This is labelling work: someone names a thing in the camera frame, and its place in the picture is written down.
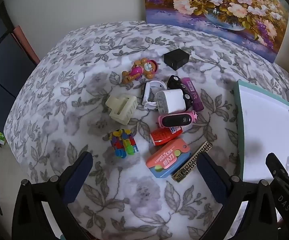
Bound teal box lid tray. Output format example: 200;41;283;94
233;79;289;180

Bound black charger cube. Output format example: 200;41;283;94
164;48;190;71

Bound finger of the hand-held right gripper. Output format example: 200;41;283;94
266;152;288;180

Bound black toy car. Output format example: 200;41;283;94
167;75;194;108

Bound colourful block toy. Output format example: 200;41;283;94
109;128;139;157

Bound cream hair claw clip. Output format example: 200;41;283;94
105;94;138;125

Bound reddish wooden board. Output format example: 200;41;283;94
12;26;40;65

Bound white charger plug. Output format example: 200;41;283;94
155;89;187;115

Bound red glue bottle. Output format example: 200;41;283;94
149;126;185;147

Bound dark cabinet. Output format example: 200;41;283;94
0;7;41;100

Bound brown puppy toy figure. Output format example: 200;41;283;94
121;58;158;84

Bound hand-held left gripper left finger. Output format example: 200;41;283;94
12;151;93;240

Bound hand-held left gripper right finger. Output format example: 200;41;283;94
198;152;278;240

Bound white smartwatch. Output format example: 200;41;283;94
141;80;167;110

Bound flower painting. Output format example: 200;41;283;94
143;0;289;63

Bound grey floral blanket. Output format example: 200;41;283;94
4;20;289;240

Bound purple tube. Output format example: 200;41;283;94
182;77;205;112

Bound pink fitness band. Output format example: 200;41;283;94
157;110;198;132

